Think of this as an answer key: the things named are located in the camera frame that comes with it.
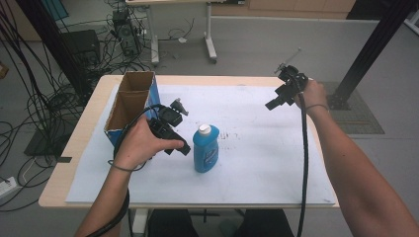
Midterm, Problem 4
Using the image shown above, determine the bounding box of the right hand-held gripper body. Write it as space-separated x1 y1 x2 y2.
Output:
274 47 309 107

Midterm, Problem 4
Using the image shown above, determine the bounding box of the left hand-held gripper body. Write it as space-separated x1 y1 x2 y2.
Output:
149 98 190 142

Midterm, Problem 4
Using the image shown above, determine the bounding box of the blue bottle with white cap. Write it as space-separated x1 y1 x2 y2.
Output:
192 123 220 174

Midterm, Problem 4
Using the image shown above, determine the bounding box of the blue cardboard box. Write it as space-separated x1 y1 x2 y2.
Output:
104 70 162 148

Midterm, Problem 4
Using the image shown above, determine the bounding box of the person's right hand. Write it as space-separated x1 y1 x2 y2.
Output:
293 79 330 113

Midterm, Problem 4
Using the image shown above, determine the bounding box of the person's left hand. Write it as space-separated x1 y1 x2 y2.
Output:
113 115 186 172

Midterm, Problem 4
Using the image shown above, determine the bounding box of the thin dark right wristband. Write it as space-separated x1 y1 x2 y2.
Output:
305 103 330 113

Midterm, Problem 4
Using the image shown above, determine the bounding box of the thin dark wristband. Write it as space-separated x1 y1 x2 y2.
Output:
107 159 148 173
305 103 330 113

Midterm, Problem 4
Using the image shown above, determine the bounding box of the white table mat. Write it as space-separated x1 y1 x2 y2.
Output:
64 84 337 205

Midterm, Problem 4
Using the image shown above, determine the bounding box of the thin dark left wristband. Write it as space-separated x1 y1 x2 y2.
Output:
107 159 148 173

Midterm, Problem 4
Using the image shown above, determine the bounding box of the light wooden table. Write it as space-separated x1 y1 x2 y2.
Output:
38 74 341 209

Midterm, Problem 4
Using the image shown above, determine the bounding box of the light wooden cabinet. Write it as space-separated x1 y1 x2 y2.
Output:
210 0 358 20

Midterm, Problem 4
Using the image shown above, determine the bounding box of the person's left leg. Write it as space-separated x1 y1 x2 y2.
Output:
146 208 200 237

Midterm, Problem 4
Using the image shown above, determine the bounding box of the person's leg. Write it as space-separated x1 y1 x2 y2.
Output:
146 208 200 237
234 208 295 237

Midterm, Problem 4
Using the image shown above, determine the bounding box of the white table leg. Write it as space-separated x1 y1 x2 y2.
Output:
130 207 150 235

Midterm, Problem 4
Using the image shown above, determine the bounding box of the grey computer tower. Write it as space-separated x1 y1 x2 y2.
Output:
111 9 143 57

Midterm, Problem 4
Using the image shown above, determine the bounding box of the white desk with legs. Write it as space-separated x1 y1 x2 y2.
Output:
125 0 219 66

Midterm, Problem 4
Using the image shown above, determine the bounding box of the person's right leg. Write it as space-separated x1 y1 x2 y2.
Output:
234 208 295 237

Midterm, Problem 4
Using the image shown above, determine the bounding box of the black equipment box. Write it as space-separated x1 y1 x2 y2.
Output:
59 29 102 67

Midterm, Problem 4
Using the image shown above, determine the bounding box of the white power strip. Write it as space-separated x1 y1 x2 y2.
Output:
0 176 18 199

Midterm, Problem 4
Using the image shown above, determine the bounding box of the right hand-held gripper cable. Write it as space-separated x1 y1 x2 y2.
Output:
295 76 311 237

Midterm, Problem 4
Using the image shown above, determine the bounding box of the hand-held gripper cable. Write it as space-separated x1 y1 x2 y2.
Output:
86 104 166 237
295 76 311 237

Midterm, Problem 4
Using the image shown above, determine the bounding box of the black metal frame post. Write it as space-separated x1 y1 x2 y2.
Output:
327 0 419 112
14 0 92 103

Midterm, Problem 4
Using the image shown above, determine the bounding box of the left hand-held gripper cable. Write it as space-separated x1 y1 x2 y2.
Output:
86 104 166 237

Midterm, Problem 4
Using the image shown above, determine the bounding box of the black floor base plate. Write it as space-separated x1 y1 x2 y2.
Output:
24 125 80 158

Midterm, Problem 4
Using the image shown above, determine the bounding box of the tangle of black floor cables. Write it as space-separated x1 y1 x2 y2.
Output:
0 0 197 213

